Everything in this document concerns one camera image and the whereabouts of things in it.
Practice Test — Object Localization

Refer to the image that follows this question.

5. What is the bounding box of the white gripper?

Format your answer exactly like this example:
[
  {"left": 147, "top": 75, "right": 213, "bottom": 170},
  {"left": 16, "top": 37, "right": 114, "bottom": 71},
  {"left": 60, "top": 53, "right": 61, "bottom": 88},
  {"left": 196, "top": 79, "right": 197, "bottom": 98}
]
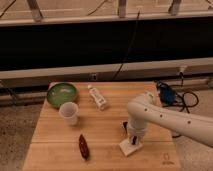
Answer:
[{"left": 123, "top": 121, "right": 147, "bottom": 143}]

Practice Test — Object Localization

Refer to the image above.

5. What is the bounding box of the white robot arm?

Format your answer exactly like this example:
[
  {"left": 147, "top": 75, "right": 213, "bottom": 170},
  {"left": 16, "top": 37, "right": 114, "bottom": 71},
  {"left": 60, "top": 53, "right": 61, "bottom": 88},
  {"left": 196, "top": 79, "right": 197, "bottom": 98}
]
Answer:
[{"left": 127, "top": 93, "right": 213, "bottom": 148}]

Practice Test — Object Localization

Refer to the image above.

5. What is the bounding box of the white sponge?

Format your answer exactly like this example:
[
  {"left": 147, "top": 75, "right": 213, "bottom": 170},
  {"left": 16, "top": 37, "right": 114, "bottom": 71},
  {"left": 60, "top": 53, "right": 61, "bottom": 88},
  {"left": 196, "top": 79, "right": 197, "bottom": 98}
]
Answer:
[{"left": 119, "top": 138, "right": 142, "bottom": 157}]

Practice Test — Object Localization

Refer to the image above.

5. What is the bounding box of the white tube bottle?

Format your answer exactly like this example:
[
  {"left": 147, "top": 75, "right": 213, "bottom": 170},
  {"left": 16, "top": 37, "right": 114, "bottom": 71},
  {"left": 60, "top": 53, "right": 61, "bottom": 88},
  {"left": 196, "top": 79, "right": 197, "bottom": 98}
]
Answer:
[{"left": 87, "top": 85, "right": 108, "bottom": 111}]

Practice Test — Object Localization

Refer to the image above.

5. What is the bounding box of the blue clamp device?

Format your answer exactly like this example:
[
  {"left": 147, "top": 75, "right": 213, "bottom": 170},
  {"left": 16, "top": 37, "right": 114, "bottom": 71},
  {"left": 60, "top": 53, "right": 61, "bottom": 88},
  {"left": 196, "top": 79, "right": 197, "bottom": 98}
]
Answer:
[{"left": 157, "top": 82, "right": 176, "bottom": 105}]

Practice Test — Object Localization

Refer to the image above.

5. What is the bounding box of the translucent plastic cup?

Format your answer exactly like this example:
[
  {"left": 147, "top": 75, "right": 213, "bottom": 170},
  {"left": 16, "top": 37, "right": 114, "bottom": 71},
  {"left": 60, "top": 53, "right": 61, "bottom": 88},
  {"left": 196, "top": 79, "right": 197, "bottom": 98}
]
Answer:
[{"left": 59, "top": 102, "right": 79, "bottom": 126}]

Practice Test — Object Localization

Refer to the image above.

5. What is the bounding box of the green bowl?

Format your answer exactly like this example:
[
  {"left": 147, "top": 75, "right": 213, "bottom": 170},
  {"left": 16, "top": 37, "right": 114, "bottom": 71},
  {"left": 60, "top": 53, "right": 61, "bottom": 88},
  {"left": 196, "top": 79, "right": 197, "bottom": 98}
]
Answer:
[{"left": 46, "top": 82, "right": 78, "bottom": 108}]

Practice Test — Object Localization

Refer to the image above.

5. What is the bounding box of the black cable on floor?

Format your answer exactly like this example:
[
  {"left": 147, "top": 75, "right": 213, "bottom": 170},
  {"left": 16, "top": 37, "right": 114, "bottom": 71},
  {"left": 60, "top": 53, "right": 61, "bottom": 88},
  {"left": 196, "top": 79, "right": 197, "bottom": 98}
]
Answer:
[{"left": 162, "top": 90, "right": 200, "bottom": 114}]

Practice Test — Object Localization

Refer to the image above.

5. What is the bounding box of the white wall plug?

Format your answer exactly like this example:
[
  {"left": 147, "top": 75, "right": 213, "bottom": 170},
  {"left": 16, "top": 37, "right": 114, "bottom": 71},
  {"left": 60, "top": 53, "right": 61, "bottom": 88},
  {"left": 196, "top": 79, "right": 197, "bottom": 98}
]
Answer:
[{"left": 178, "top": 65, "right": 187, "bottom": 74}]

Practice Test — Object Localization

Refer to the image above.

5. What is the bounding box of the black hanging cable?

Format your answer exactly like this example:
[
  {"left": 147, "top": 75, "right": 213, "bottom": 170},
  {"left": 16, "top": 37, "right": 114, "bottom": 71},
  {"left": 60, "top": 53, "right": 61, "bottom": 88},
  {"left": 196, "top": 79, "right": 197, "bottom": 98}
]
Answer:
[{"left": 111, "top": 9, "right": 141, "bottom": 81}]

